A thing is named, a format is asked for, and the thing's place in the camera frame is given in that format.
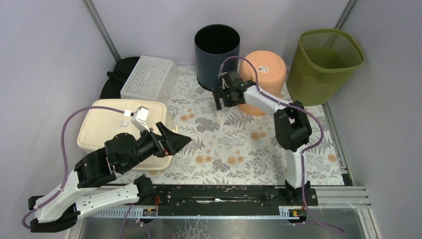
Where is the orange round bin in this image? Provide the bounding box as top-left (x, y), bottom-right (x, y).
top-left (239, 50), bottom-right (287, 97)

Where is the cream perforated large basket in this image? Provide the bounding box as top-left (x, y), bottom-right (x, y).
top-left (77, 99), bottom-right (178, 159)

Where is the white slotted basket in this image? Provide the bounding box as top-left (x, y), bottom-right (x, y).
top-left (120, 55), bottom-right (181, 104)

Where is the green mesh waste bin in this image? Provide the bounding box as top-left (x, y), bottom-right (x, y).
top-left (286, 28), bottom-right (365, 106)

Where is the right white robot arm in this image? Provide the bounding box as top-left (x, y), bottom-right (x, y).
top-left (212, 83), bottom-right (312, 205)

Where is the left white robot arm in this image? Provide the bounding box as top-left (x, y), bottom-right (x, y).
top-left (28, 122), bottom-right (192, 233)

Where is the dark blue round bin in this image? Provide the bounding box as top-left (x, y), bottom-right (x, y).
top-left (194, 24), bottom-right (240, 91)

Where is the floral patterned table mat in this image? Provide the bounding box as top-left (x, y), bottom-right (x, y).
top-left (118, 65), bottom-right (345, 186)

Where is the black cloth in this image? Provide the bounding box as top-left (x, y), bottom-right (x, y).
top-left (100, 56), bottom-right (140, 100)

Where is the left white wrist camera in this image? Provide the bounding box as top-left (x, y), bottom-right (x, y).
top-left (131, 106), bottom-right (150, 132)

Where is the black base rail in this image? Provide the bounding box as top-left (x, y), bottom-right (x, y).
top-left (135, 185), bottom-right (318, 218)

